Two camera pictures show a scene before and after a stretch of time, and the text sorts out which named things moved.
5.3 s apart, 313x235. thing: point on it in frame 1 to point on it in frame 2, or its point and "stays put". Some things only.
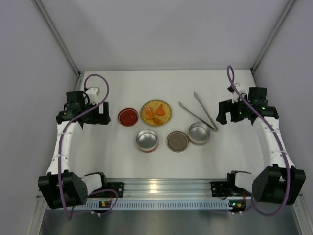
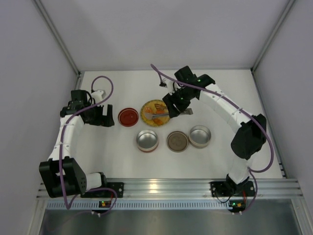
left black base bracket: [119, 187] stays put
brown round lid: [177, 141] stays put
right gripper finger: [221, 116] to [173, 110]
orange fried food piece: [158, 121] stays put
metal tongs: [215, 129] to [149, 115]
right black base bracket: [222, 189] stays put
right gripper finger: [225, 105] to [168, 99]
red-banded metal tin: [147, 140] stays put
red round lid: [128, 117] stays put
